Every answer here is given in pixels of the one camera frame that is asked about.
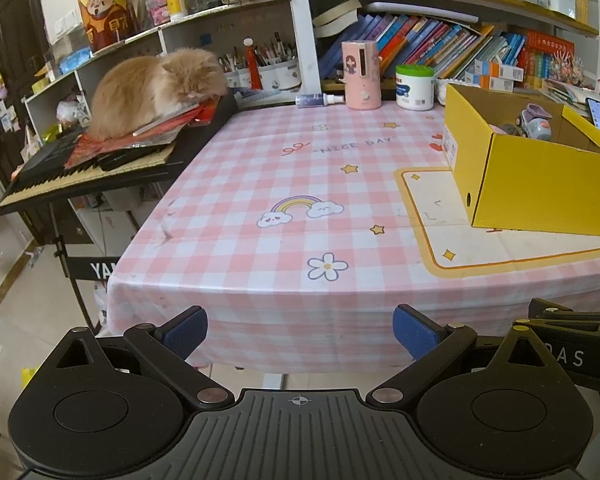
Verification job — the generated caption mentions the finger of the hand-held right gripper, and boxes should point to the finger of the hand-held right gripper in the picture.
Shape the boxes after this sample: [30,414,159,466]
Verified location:
[527,298,600,346]

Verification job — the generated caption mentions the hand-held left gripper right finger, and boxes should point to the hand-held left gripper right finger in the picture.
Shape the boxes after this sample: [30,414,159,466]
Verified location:
[367,304,568,407]

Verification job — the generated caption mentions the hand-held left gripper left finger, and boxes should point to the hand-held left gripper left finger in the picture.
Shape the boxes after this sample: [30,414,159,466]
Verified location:
[32,305,236,407]

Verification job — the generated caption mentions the yellow cardboard box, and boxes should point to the yellow cardboard box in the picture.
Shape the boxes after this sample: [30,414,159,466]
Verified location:
[442,82,600,237]

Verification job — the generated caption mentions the grey purple toy car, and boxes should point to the grey purple toy car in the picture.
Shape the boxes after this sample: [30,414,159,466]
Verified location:
[515,103,553,141]

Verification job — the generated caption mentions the black keyboard stand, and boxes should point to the black keyboard stand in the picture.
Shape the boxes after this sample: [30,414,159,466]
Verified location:
[47,200,136,336]

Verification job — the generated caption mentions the black electronic keyboard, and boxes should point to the black electronic keyboard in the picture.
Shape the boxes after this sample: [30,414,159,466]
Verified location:
[0,92,239,217]

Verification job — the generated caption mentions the red glossy papers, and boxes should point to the red glossy papers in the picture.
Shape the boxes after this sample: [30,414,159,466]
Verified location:
[65,100,218,168]

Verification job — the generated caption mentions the stack of papers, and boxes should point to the stack of papers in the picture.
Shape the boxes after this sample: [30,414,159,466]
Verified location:
[540,80,600,131]

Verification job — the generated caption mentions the white canister green lid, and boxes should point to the white canister green lid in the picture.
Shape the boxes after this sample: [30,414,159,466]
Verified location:
[395,64,436,112]

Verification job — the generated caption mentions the white quilted purse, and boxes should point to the white quilted purse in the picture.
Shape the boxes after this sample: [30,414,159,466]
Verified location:
[432,77,451,108]

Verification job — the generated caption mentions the orange fluffy cat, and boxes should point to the orange fluffy cat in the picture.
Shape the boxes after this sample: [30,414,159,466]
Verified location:
[86,47,229,141]

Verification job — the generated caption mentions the blue spray bottle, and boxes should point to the blue spray bottle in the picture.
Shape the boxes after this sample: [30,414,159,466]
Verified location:
[296,91,346,109]

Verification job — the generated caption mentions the pink cylinder humidifier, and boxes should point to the pink cylinder humidifier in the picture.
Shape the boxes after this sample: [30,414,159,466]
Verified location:
[341,40,382,110]

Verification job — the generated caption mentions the red boxed book set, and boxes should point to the red boxed book set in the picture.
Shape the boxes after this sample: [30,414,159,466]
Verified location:
[522,30,576,88]

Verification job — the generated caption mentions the white cups with brushes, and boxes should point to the white cups with brushes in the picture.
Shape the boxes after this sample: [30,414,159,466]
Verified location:
[220,35,301,92]

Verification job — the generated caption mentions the red tassel ornament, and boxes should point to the red tassel ornament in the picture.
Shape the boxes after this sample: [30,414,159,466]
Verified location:
[247,37,263,91]

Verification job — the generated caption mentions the row of colourful books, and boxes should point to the row of colourful books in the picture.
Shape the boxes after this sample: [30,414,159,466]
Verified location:
[320,12,526,81]

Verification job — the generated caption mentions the white shelf unit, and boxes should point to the white shelf unit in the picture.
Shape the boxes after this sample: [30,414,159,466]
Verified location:
[22,0,301,136]

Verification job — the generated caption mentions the dark wooden door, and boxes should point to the dark wooden door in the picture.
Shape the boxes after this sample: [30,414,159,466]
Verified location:
[0,0,46,186]

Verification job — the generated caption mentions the thick cream book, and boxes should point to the thick cream book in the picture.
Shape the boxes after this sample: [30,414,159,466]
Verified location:
[314,10,358,38]
[312,0,363,26]

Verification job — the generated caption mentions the white folder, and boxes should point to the white folder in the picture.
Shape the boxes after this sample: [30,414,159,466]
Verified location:
[362,2,481,24]

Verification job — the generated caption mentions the red gold figure box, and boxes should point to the red gold figure box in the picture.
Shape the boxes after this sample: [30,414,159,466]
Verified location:
[77,0,138,53]

